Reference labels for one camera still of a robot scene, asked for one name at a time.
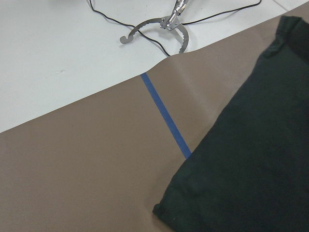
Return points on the black printed t-shirt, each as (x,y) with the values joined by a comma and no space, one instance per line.
(250,173)

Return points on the blue tape line crosswise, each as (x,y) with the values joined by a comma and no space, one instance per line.
(185,150)

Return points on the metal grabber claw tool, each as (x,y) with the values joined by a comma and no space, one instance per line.
(169,22)

